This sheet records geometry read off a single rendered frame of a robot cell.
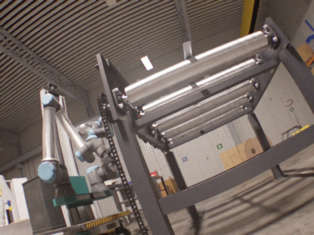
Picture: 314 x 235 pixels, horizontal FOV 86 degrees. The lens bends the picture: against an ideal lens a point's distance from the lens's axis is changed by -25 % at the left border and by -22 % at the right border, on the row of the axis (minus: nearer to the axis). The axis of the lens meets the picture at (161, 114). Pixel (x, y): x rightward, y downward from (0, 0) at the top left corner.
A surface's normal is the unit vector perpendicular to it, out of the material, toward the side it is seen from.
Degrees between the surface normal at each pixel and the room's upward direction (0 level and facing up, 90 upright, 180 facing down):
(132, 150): 90
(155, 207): 90
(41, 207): 90
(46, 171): 95
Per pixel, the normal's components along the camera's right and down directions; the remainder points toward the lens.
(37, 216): -0.37, -0.22
